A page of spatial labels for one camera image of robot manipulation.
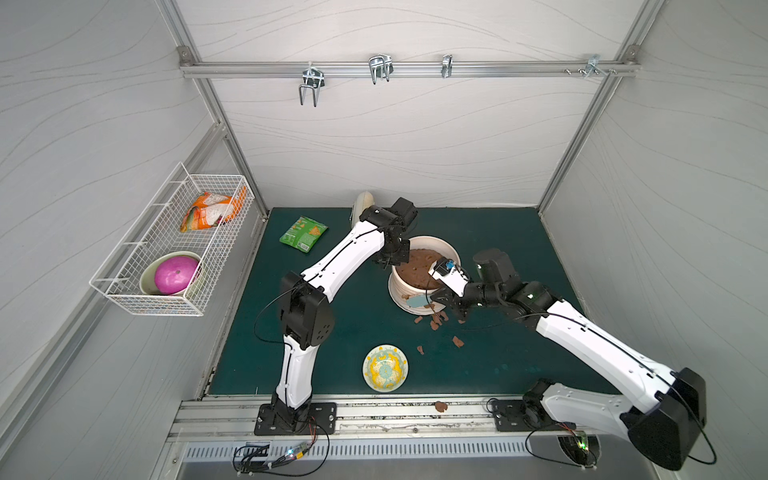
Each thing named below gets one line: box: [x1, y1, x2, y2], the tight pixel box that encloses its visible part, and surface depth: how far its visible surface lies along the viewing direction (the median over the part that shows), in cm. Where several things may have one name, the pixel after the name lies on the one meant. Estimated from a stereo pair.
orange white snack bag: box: [180, 186, 247, 232], surface depth 73 cm
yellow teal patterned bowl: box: [362, 344, 409, 393], surface depth 82 cm
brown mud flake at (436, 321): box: [430, 311, 449, 331], surface depth 92 cm
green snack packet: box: [279, 216, 329, 253], surface depth 113 cm
